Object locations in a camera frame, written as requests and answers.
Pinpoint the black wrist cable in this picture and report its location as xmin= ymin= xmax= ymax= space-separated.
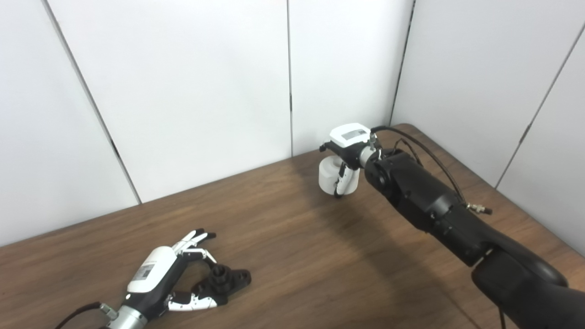
xmin=55 ymin=302 xmax=117 ymax=329
xmin=370 ymin=126 xmax=493 ymax=215

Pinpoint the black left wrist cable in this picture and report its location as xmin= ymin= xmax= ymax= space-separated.
xmin=55 ymin=302 xmax=117 ymax=329

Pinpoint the black and white left hand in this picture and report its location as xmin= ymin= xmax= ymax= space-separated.
xmin=121 ymin=228 xmax=219 ymax=318

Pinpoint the round white plastic piece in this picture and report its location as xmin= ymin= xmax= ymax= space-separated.
xmin=318 ymin=157 xmax=358 ymax=196

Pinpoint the black plastic holder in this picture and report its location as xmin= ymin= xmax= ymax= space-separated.
xmin=194 ymin=264 xmax=252 ymax=306

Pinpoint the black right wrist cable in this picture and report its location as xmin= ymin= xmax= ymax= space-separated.
xmin=370 ymin=126 xmax=493 ymax=215

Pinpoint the black and white right hand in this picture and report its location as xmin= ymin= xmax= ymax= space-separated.
xmin=319 ymin=123 xmax=378 ymax=198

